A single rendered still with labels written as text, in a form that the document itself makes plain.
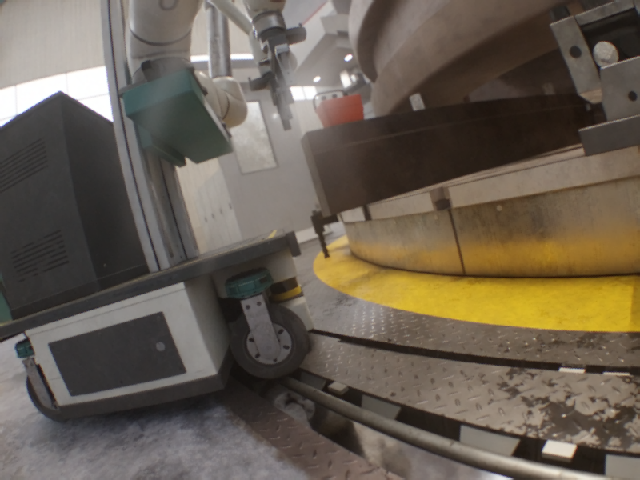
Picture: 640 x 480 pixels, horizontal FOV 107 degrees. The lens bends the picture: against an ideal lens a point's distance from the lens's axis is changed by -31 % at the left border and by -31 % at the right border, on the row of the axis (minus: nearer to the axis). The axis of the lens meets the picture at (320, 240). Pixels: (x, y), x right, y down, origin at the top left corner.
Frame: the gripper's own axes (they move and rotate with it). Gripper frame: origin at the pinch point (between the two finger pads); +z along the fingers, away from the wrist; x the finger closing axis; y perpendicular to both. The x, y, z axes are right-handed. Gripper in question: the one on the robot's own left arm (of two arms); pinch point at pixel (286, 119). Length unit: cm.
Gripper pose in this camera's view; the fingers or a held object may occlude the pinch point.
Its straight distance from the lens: 119.3
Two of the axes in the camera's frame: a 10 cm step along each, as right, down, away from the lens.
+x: -1.1, -0.5, 9.9
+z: 2.9, 9.5, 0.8
